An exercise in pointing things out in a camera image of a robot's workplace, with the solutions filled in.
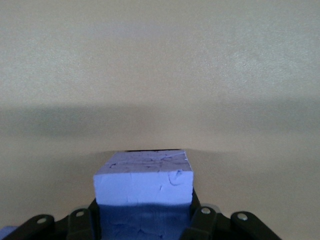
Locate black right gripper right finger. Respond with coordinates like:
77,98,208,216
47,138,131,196
181,189,282,240

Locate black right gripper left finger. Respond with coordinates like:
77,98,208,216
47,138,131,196
0,198,103,240

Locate purple foam cube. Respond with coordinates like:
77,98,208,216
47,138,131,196
93,149,195,240

